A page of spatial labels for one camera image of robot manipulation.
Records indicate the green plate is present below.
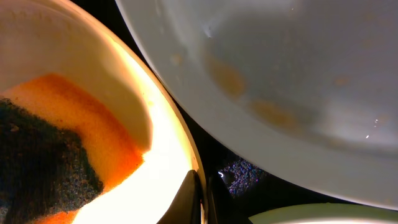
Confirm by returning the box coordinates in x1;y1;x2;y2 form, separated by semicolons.
249;203;397;224
118;0;397;210

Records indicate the round black tray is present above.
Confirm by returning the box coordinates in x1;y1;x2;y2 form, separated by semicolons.
70;0;358;224

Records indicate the green plate near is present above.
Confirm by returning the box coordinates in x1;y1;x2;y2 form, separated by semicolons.
249;203;397;224

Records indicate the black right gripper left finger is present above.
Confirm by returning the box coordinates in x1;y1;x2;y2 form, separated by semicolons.
157;170;202;224

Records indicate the orange green sponge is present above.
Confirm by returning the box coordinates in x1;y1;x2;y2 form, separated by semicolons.
1;74;143;223

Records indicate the yellow plate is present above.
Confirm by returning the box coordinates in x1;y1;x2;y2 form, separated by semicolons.
1;1;201;223

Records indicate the green plate far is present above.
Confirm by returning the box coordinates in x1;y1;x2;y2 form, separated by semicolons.
118;0;397;210

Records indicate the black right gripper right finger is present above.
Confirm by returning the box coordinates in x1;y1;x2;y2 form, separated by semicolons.
207;174;252;224

